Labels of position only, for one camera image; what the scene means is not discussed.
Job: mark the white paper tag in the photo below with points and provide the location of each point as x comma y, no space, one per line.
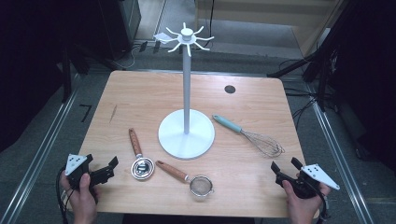
162,37

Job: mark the black upright post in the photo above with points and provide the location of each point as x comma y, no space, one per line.
66,77

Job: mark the metal floor rail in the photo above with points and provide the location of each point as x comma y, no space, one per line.
337,152
44,152

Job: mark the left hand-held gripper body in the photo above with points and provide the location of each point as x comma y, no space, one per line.
76,163

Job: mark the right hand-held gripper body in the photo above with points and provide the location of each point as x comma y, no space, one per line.
317,175

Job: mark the person's left hand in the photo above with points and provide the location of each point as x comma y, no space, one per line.
84,202

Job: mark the person's right hand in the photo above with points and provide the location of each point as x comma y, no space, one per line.
303,210

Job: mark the pale wooden furniture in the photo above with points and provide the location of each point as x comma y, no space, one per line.
264,12

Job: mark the white utensil hook stand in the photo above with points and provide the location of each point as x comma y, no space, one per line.
186,93

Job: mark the black metal stand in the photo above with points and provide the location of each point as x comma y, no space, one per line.
292,66

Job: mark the dark round table grommet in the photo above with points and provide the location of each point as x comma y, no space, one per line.
229,89

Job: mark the dark cabinet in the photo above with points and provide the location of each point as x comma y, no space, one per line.
121,25

